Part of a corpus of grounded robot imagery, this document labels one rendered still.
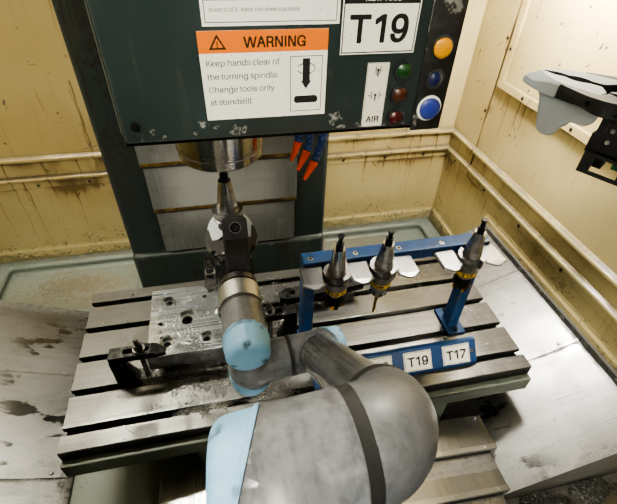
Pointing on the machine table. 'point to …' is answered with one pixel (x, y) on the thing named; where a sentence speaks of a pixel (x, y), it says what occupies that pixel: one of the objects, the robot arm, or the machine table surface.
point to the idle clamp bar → (314, 294)
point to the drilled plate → (197, 351)
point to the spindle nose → (220, 154)
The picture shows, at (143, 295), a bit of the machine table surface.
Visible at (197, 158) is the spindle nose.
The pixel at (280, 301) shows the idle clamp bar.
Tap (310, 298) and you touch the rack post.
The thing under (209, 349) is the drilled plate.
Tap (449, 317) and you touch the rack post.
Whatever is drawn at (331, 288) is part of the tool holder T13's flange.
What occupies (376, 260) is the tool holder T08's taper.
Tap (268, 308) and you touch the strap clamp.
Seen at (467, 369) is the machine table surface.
